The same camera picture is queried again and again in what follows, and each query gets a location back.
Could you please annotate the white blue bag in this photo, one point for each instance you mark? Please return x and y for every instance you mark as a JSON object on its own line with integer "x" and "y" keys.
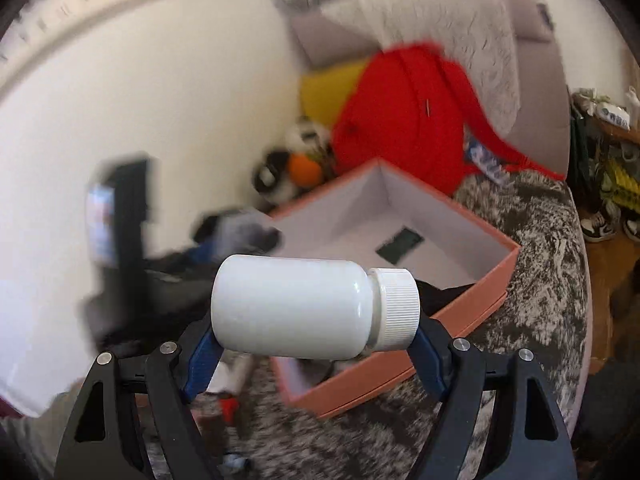
{"x": 612, "y": 115}

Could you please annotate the colourful card packet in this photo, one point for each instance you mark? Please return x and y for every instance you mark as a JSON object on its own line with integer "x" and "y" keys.
{"x": 400, "y": 246}

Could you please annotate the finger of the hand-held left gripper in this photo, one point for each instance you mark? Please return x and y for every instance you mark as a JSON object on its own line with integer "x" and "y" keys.
{"x": 206, "y": 255}

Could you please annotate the black white sneaker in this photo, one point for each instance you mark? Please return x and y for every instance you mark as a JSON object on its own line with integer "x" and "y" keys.
{"x": 632, "y": 228}
{"x": 597, "y": 228}

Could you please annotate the panda plush toy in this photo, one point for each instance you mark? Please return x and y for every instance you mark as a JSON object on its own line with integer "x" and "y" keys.
{"x": 310, "y": 135}

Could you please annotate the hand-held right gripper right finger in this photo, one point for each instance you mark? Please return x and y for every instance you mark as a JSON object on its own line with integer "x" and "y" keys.
{"x": 430, "y": 365}

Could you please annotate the red backpack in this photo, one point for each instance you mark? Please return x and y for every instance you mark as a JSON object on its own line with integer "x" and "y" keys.
{"x": 400, "y": 120}

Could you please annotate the small red clip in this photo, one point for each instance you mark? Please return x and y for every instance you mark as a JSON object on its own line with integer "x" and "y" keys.
{"x": 230, "y": 408}

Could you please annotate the yellow pillow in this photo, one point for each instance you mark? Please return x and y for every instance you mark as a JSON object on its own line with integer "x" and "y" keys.
{"x": 325, "y": 90}

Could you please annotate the dark green folding frame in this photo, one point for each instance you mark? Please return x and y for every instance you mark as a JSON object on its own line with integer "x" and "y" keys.
{"x": 582, "y": 160}

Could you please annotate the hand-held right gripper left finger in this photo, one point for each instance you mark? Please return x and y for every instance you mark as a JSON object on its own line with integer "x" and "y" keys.
{"x": 200, "y": 365}

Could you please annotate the black white plush toy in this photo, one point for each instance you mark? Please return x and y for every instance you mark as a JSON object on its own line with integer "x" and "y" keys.
{"x": 270, "y": 177}

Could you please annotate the mauve padded headboard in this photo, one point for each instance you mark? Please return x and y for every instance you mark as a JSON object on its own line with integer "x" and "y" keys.
{"x": 540, "y": 60}

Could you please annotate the wooden side table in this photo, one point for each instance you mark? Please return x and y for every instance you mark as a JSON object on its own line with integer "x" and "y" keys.
{"x": 620, "y": 133}

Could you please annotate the orange plush ball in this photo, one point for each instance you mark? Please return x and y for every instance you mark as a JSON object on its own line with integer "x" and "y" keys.
{"x": 306, "y": 170}

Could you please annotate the grey printed blanket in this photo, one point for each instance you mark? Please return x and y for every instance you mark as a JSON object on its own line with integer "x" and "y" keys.
{"x": 540, "y": 285}

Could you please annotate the person's black trouser leg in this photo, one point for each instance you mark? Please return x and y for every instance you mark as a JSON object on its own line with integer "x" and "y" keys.
{"x": 610, "y": 410}

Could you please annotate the small white bottle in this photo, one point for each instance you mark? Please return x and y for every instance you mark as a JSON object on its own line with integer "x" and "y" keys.
{"x": 634, "y": 99}

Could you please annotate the blue white snack packet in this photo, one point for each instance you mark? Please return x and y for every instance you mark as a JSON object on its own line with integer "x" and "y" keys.
{"x": 484, "y": 157}

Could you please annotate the pink cardboard box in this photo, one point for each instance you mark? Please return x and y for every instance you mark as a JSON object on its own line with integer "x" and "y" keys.
{"x": 360, "y": 385}

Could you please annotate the white lace cloth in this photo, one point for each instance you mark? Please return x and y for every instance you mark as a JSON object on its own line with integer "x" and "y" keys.
{"x": 450, "y": 25}

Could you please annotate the white pill bottle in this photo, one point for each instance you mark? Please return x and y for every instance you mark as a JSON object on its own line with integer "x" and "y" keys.
{"x": 290, "y": 305}

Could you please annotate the yellow plastic rack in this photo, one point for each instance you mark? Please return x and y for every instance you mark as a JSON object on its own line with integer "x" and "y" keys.
{"x": 620, "y": 182}

